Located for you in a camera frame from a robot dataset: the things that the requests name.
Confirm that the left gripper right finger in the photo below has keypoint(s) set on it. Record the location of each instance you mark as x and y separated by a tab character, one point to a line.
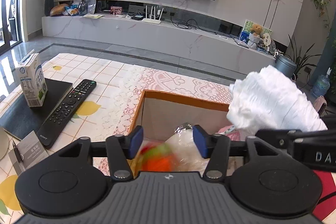
214	147

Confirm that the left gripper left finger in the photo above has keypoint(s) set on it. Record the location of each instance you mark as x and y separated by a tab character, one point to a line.
120	149

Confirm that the pink white crochet pouch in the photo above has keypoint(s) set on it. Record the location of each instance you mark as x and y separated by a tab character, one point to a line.
234	133

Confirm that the clear plastic bag tissue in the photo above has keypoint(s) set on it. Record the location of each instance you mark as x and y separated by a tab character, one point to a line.
185	153

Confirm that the orange crochet carrot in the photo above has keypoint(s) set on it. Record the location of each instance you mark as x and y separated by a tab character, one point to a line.
156	158

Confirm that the pink space heater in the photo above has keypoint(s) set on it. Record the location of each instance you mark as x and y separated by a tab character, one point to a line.
320	105

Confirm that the orange cardboard box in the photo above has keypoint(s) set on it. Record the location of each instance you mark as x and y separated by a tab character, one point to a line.
160	113

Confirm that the red lidded clear container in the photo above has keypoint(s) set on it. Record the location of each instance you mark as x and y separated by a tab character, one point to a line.
325	210

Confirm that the blue water jug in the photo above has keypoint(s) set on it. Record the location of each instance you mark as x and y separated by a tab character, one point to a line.
321	85

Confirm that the white lace tablecloth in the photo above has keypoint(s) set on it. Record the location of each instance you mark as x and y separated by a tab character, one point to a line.
116	118

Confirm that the black tv remote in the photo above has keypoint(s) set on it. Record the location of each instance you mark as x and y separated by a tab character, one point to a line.
65	110

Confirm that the blue metal trash bin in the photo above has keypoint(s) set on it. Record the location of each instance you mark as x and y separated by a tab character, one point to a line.
285	65

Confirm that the green potted plant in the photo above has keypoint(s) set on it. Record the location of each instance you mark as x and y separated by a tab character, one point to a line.
299	57

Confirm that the black notebook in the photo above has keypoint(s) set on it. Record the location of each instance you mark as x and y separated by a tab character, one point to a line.
20	119

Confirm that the milk carton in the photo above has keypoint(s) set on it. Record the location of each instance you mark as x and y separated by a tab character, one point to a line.
32	80

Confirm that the marble tv console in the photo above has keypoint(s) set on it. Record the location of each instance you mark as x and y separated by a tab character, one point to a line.
163	38

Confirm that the small teddy bear figure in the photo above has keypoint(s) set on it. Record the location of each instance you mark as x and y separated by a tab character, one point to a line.
254	38

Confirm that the white wifi router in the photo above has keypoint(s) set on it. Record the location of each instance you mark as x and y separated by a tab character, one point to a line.
152	15

